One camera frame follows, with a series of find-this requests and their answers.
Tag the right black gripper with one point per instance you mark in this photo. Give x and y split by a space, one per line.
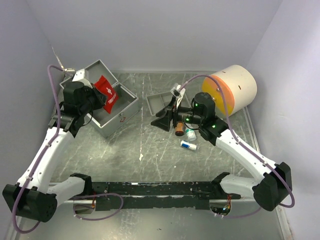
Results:
164 121

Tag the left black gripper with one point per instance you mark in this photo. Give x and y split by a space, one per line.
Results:
100 98

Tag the red first aid pouch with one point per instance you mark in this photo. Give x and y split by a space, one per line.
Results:
104 86

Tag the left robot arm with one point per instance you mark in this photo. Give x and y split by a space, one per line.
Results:
32 196

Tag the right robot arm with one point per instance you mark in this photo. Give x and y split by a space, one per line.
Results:
271 182

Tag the grey divided tray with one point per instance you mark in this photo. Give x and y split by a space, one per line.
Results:
158 101

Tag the orange brown bottle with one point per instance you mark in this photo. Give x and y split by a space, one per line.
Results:
180 129

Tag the white green pill bottle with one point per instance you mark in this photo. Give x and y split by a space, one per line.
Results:
190 134

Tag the white blue tube bottle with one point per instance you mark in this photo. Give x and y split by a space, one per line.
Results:
187 145

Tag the grey open storage case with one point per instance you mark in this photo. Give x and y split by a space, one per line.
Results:
121 104

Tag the beige cylinder drum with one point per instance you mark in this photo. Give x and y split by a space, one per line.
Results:
236 84

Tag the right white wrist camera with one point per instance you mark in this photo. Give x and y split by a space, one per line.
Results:
179 93

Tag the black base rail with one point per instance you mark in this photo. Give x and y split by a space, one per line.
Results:
164 195

